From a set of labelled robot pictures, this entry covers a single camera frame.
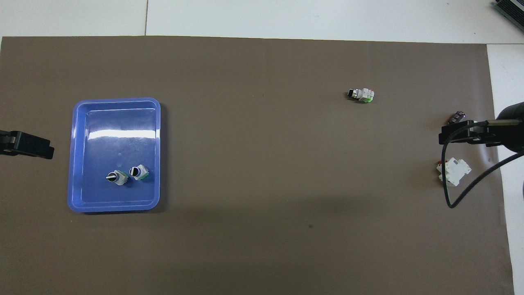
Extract brown table mat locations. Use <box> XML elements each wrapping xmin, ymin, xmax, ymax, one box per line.
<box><xmin>0</xmin><ymin>36</ymin><xmax>515</xmax><ymax>295</ymax></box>

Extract white circuit breaker red lever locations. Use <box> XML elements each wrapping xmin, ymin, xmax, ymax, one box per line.
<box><xmin>436</xmin><ymin>158</ymin><xmax>472</xmax><ymax>187</ymax></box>

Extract white rotary selector switch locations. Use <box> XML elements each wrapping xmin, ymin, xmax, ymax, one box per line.
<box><xmin>106</xmin><ymin>170</ymin><xmax>129</xmax><ymax>186</ymax></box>
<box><xmin>129</xmin><ymin>164</ymin><xmax>150</xmax><ymax>181</ymax></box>
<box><xmin>347</xmin><ymin>88</ymin><xmax>375</xmax><ymax>103</ymax></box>

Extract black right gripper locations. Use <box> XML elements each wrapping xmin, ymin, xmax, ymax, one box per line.
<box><xmin>439</xmin><ymin>102</ymin><xmax>524</xmax><ymax>152</ymax></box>

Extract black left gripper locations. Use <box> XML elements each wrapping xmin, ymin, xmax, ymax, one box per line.
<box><xmin>0</xmin><ymin>130</ymin><xmax>54</xmax><ymax>159</ymax></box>

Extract blue plastic tray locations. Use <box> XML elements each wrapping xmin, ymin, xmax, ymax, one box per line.
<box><xmin>67</xmin><ymin>98</ymin><xmax>161</xmax><ymax>213</ymax></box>

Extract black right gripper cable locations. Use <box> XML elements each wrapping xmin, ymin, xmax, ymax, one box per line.
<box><xmin>441</xmin><ymin>120</ymin><xmax>524</xmax><ymax>209</ymax></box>

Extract grey green electronic device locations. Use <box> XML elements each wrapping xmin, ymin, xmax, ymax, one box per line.
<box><xmin>493</xmin><ymin>0</ymin><xmax>524</xmax><ymax>26</ymax></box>

